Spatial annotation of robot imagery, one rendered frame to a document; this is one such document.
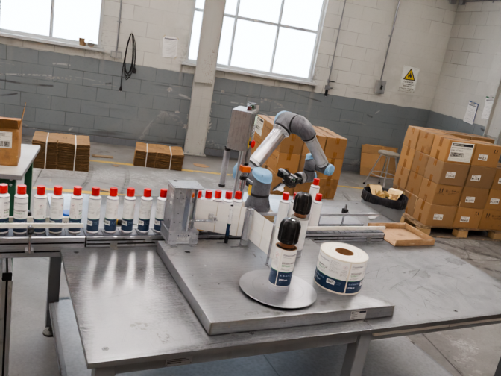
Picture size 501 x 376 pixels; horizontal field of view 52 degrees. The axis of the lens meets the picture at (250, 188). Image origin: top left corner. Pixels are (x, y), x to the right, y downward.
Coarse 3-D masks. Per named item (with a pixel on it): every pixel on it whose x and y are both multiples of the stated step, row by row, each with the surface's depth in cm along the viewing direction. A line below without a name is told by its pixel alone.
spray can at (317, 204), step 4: (316, 196) 269; (320, 196) 269; (316, 200) 270; (320, 200) 269; (312, 204) 271; (316, 204) 269; (320, 204) 269; (312, 208) 271; (316, 208) 269; (320, 208) 270; (312, 212) 271; (316, 212) 270; (320, 212) 271; (312, 216) 271; (316, 216) 271; (312, 220) 271; (316, 220) 272; (308, 224) 274; (312, 224) 272; (316, 224) 272
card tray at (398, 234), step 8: (368, 224) 309; (376, 224) 312; (384, 224) 314; (392, 224) 317; (400, 224) 320; (408, 224) 320; (384, 232) 308; (392, 232) 311; (400, 232) 313; (408, 232) 316; (416, 232) 314; (392, 240) 296; (400, 240) 288; (408, 240) 291; (416, 240) 294; (424, 240) 297; (432, 240) 300
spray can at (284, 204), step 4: (284, 192) 261; (288, 192) 262; (284, 196) 260; (288, 196) 260; (280, 200) 262; (284, 200) 261; (288, 200) 262; (280, 204) 261; (284, 204) 260; (288, 204) 261; (280, 208) 261; (284, 208) 261; (288, 208) 262; (280, 212) 262; (284, 212) 261; (280, 216) 262; (284, 216) 262; (276, 220) 265; (280, 220) 263; (276, 224) 265
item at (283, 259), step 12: (288, 228) 190; (300, 228) 192; (288, 240) 191; (276, 252) 194; (288, 252) 192; (276, 264) 194; (288, 264) 193; (276, 276) 195; (288, 276) 195; (276, 288) 196; (288, 288) 199
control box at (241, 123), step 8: (232, 112) 239; (240, 112) 238; (248, 112) 238; (256, 112) 249; (232, 120) 240; (240, 120) 239; (248, 120) 238; (232, 128) 241; (240, 128) 240; (248, 128) 239; (232, 136) 242; (240, 136) 241; (248, 136) 241; (232, 144) 243; (240, 144) 242; (248, 144) 244
